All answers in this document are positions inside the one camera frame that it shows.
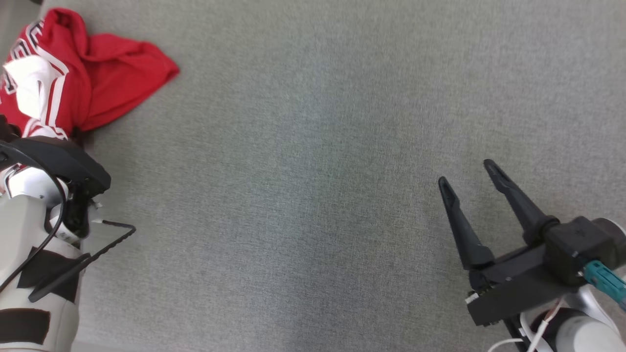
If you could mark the left white grey robot arm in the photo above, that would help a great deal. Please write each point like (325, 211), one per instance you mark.
(29, 225)

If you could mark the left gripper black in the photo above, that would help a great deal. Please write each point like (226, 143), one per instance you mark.
(58, 156)

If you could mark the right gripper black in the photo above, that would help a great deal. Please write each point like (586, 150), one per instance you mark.
(513, 283)

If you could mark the red Bulls 23 jersey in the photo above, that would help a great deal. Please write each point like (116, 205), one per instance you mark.
(112, 73)

